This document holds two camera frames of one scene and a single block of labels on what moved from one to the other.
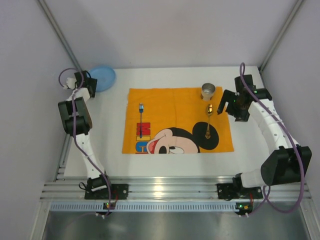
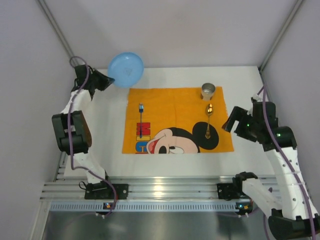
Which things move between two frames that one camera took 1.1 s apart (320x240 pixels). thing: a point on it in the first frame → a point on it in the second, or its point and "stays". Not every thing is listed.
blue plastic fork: [141, 110] stays
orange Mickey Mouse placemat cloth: [175, 120] stays
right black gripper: [230, 103] → [240, 122]
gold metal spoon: [210, 109] stays
